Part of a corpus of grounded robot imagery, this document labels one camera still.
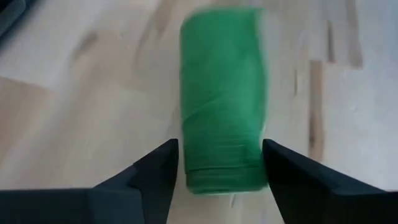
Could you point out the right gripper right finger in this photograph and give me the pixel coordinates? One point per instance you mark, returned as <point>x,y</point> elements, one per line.
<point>326,202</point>

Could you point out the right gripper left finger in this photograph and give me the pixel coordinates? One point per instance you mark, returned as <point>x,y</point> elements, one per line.
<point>109,205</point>

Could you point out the grass green bandage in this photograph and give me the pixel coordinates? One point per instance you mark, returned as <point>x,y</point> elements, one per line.
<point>224,99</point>

